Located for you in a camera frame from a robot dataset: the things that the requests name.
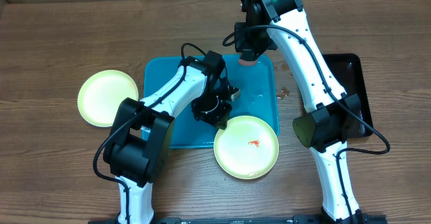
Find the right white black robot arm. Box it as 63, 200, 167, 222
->
233, 0, 366, 223

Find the yellow-green plate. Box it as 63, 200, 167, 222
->
213, 116, 279, 180
77, 70, 139, 127

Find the black rectangular water tray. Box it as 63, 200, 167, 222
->
323, 53, 373, 126

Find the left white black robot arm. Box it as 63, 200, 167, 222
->
93, 51, 240, 223

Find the red and grey sponge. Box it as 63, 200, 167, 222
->
238, 59, 257, 67

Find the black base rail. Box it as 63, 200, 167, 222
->
88, 213, 388, 224

